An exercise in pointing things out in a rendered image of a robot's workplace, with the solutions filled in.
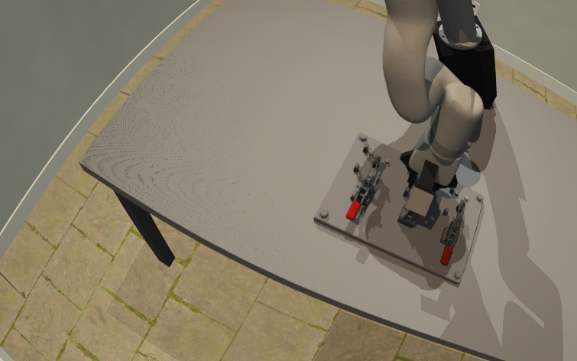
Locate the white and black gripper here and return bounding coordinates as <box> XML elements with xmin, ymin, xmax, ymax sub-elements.
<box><xmin>400</xmin><ymin>127</ymin><xmax>464</xmax><ymax>192</ymax></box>

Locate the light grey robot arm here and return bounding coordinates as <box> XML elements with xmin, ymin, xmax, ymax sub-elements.
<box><xmin>382</xmin><ymin>0</ymin><xmax>484</xmax><ymax>216</ymax></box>

